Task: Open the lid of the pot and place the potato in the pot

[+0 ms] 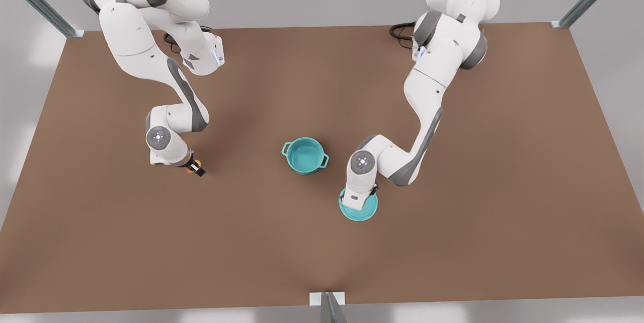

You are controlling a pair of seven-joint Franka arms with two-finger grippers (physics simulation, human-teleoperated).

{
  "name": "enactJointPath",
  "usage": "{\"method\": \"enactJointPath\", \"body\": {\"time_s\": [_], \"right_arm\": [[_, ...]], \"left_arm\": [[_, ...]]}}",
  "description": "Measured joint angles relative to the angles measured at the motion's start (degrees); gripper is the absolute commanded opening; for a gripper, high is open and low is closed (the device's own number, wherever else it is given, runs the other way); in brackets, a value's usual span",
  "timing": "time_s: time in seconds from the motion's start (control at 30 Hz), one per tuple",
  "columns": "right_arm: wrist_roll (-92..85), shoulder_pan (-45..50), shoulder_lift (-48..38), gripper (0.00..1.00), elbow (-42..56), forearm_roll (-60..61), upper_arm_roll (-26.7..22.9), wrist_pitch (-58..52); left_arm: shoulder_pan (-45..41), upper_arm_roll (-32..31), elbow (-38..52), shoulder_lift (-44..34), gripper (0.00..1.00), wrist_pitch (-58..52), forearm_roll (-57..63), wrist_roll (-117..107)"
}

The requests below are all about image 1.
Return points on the orange-brown potato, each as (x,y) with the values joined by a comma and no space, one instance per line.
(198,164)

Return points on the teal pot lid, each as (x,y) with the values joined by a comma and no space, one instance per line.
(367,208)

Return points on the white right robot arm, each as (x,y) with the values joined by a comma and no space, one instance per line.
(132,31)

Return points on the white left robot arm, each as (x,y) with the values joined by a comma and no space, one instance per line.
(438,56)

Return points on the teal pot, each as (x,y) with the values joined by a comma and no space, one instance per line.
(305,155)

